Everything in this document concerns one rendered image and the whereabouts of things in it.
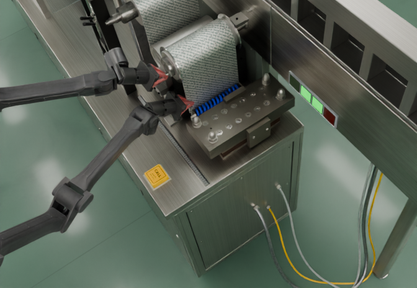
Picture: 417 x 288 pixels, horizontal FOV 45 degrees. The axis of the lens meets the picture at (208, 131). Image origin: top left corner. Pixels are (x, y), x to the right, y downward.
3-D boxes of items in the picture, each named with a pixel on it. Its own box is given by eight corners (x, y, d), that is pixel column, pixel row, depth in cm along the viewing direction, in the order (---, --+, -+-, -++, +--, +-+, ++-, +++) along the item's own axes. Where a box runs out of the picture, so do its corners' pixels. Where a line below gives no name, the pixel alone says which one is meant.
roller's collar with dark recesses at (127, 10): (118, 17, 189) (113, 5, 184) (131, 10, 190) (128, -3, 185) (126, 27, 186) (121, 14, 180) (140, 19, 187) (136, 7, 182)
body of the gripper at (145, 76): (152, 92, 174) (135, 92, 169) (138, 74, 179) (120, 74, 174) (159, 77, 171) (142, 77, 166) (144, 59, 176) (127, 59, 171)
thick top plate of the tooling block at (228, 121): (188, 131, 198) (186, 123, 193) (269, 81, 207) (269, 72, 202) (211, 159, 189) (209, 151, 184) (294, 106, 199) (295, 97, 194)
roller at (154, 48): (153, 61, 201) (146, 40, 191) (206, 31, 207) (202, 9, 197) (168, 79, 194) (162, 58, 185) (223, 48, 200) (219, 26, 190)
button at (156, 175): (144, 175, 197) (143, 172, 195) (160, 166, 198) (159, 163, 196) (154, 189, 193) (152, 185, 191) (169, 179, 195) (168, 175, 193)
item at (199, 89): (189, 112, 197) (182, 82, 181) (238, 83, 202) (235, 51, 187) (190, 113, 197) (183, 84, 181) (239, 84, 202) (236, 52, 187)
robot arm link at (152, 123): (152, 121, 173) (131, 110, 175) (144, 146, 179) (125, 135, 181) (170, 108, 182) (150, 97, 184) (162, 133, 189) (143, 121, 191)
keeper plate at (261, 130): (247, 145, 198) (246, 130, 189) (267, 132, 201) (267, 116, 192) (251, 149, 197) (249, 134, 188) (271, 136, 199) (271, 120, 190)
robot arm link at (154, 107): (152, 108, 177) (144, 99, 180) (147, 124, 181) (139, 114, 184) (168, 106, 181) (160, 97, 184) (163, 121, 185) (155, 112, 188)
